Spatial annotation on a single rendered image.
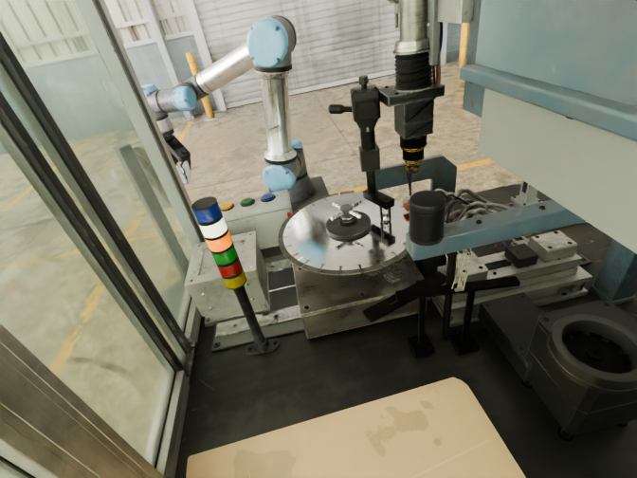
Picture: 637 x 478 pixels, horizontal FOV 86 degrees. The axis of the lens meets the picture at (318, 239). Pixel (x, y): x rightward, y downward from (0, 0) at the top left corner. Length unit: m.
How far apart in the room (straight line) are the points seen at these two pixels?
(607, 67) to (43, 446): 0.62
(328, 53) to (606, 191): 6.48
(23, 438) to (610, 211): 0.59
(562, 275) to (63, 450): 0.95
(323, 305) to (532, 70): 0.59
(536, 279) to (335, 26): 6.12
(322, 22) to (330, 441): 6.37
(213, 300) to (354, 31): 6.18
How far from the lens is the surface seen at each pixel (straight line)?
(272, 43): 1.10
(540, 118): 0.39
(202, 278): 0.89
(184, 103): 1.29
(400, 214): 0.87
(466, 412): 0.76
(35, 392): 0.52
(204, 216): 0.62
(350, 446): 0.73
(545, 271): 0.92
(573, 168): 0.37
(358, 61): 6.85
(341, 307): 0.79
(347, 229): 0.81
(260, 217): 1.11
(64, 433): 0.56
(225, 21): 6.59
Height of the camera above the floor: 1.42
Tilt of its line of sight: 35 degrees down
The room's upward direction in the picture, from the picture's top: 11 degrees counter-clockwise
